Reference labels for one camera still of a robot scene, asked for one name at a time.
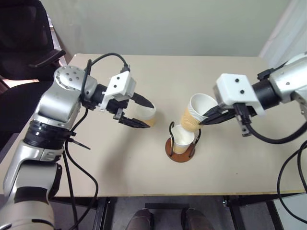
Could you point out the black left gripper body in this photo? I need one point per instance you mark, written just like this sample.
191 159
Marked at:
116 105

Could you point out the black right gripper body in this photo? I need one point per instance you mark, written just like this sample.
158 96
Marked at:
227 110

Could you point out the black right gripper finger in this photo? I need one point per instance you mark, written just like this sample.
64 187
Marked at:
220 119
213 111

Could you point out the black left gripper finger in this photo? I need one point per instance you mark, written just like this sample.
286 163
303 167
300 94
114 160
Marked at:
144 100
134 122

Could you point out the brown ribbed paper cup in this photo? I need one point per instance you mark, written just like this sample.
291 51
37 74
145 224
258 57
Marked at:
152 119
183 139
189 117

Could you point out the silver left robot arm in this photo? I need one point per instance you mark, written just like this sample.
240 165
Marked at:
55 105

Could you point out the dark rounded shape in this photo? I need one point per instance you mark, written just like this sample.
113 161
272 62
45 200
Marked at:
140 219
199 219

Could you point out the white curtain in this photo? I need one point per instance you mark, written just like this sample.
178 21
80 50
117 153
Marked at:
285 31

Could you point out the white cabinet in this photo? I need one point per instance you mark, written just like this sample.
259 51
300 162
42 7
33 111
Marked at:
292 210

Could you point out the black office chair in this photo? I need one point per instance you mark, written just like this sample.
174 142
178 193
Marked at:
21 36

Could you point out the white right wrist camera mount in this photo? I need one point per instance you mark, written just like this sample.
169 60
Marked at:
235 91

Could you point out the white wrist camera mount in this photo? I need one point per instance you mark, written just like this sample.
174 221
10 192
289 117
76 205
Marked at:
235 91
120 82

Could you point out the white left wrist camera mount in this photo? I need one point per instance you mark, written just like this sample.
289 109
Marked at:
120 82

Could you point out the black table frame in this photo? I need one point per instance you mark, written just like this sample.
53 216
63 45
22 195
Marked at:
103 210

